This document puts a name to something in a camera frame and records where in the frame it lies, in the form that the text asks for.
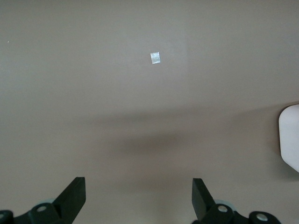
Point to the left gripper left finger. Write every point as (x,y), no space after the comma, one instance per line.
(67,205)

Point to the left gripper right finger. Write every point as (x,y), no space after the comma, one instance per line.
(205,205)

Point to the white plastic box lid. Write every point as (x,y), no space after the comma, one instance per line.
(289,140)

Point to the small tape patch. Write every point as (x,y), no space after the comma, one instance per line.
(155,58)

